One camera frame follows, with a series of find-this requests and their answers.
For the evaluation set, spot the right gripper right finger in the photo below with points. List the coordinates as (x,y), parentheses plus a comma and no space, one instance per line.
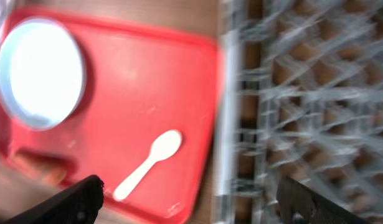
(299,204)

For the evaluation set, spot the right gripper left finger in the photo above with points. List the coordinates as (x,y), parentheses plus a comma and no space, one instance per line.
(78,204)

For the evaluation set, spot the white plastic spoon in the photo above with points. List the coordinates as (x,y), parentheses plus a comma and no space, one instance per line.
(162,148)

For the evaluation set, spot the light blue plate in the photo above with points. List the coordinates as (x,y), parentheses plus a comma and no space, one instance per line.
(43,75)

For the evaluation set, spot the grey dishwasher rack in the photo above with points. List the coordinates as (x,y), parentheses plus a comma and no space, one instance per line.
(303,98)

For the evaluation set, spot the red serving tray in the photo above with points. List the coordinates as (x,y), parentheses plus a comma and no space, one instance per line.
(142,81)

